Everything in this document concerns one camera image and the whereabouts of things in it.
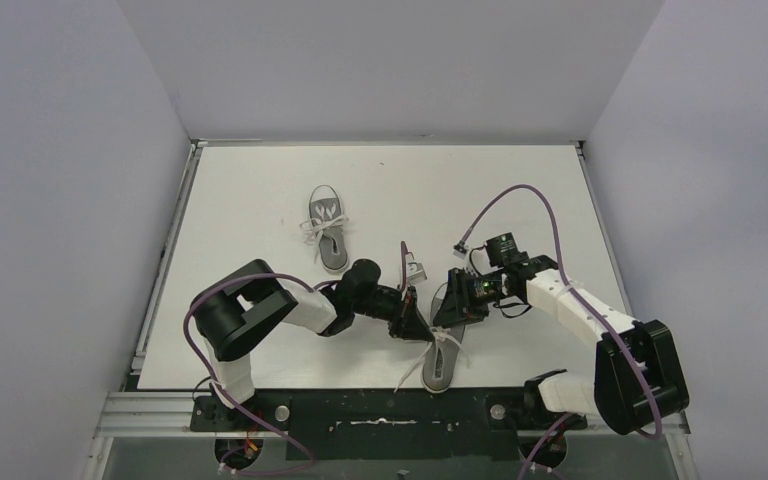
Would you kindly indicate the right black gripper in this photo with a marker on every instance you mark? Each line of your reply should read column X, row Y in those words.
column 460, row 304

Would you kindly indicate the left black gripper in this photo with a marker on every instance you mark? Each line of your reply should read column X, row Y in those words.
column 408, row 309

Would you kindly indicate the grey canvas sneaker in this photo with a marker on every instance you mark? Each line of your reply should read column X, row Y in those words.
column 324, row 229
column 439, row 358

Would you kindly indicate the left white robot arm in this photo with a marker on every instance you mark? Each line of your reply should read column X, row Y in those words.
column 237, row 313

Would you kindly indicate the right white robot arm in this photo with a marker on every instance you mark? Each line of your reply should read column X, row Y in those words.
column 637, row 373

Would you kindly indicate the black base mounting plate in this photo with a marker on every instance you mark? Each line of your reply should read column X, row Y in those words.
column 497, row 421

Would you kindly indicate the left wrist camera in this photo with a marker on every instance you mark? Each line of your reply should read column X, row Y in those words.
column 415, row 273

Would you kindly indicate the aluminium frame rail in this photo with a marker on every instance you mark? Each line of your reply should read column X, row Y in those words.
column 168, row 415

